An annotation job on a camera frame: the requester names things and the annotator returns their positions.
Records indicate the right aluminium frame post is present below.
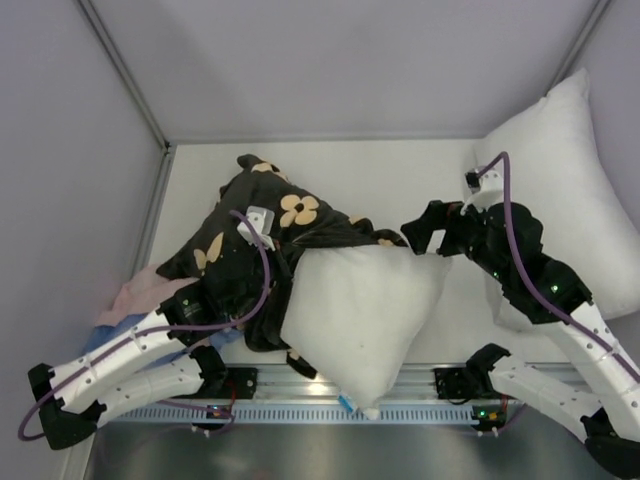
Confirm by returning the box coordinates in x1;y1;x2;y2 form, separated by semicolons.
545;0;616;93

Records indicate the black floral pillowcase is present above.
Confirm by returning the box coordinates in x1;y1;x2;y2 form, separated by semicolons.
157;154;406;352

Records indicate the blue patterned cloth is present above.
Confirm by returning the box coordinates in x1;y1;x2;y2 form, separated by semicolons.
82;327;244;369

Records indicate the pink cloth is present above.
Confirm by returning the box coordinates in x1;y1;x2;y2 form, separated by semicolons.
95;264;196;327

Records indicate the aluminium frame post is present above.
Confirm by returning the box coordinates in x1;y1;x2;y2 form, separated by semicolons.
74;0;171;151
545;0;616;93

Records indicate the left aluminium frame post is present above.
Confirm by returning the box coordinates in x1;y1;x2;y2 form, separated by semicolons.
74;0;171;151

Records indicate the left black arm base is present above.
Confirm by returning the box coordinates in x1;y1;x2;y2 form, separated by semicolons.
188;367;258;400

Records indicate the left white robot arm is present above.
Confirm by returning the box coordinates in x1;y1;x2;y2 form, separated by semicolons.
28;251;290;450

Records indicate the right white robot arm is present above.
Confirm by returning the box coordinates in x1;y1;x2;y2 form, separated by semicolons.
401;200;639;479

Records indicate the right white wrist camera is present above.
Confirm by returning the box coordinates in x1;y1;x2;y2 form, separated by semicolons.
460;169;504;215

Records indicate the slotted grey cable duct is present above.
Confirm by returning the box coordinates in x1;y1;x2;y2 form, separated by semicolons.
115;402;504;426

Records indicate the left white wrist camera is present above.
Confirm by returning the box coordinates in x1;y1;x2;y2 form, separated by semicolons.
237;206;275;250

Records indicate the large white pillow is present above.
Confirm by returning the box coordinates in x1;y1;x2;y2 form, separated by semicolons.
474;69;639;320

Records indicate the aluminium mounting rail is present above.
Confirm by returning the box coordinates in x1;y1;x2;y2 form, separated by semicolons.
219;363;481;401

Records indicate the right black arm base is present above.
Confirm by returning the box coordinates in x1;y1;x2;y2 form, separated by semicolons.
434;343;511;405

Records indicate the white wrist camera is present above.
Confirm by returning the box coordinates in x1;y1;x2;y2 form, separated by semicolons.
237;206;275;250
460;169;504;215

